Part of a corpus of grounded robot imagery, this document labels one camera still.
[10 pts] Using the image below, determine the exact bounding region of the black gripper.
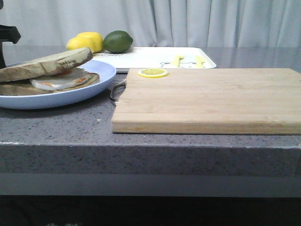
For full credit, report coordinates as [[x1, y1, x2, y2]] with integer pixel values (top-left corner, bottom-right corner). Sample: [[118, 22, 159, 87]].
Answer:
[[0, 25, 21, 69]]

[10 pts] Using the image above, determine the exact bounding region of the bread slice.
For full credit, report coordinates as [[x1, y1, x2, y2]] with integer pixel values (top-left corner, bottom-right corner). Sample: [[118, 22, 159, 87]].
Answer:
[[0, 69, 100, 96], [0, 47, 93, 82]]

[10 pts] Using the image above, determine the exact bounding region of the light blue plate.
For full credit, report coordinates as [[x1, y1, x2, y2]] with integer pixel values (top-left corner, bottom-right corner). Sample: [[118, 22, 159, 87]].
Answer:
[[0, 60, 117, 110]]

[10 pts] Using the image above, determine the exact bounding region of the white bear tray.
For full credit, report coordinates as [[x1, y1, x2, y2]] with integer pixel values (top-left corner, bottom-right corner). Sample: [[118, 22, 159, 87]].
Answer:
[[94, 47, 216, 73]]

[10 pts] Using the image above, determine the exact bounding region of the front yellow lemon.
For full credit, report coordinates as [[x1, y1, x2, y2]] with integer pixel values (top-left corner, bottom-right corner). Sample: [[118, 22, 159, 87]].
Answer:
[[66, 37, 94, 52]]

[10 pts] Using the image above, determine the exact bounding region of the yellow lemon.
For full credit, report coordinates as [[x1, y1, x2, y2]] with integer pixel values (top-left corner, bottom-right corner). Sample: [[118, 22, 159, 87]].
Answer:
[[76, 32, 103, 53], [66, 37, 94, 52]]

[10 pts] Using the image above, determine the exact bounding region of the fried egg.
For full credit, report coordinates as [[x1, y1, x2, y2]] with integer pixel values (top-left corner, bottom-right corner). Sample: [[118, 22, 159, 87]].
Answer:
[[30, 68, 99, 91]]

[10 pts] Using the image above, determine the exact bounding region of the back yellow lemon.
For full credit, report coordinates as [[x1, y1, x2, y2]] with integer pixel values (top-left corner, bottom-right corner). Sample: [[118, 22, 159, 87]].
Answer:
[[76, 32, 103, 53]]

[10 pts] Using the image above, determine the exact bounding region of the green lime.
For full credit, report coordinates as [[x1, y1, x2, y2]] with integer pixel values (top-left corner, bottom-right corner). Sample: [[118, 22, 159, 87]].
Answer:
[[103, 30, 133, 53]]

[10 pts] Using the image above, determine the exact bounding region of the lemon slice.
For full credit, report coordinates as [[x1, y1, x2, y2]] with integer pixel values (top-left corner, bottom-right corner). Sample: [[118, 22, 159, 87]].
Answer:
[[137, 68, 169, 78]]

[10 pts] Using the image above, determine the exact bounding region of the grey curtain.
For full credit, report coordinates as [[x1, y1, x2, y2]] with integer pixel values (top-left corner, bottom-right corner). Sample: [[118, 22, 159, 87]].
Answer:
[[0, 0, 301, 48]]

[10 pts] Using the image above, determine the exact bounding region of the yellow plastic fork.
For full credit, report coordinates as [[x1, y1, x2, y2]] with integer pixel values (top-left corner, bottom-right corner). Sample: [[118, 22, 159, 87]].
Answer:
[[171, 55, 183, 68]]

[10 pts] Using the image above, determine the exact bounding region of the yellow plastic knife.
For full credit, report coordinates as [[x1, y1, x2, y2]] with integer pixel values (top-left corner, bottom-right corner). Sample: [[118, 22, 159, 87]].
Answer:
[[195, 56, 206, 68]]

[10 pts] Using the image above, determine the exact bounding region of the wooden cutting board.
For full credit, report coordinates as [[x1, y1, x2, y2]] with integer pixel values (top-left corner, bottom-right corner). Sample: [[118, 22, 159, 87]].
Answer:
[[111, 68, 301, 135]]

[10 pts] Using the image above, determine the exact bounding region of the metal cutting board handle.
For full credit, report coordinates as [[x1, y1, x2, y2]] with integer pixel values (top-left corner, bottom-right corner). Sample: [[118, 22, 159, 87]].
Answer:
[[110, 79, 127, 105]]

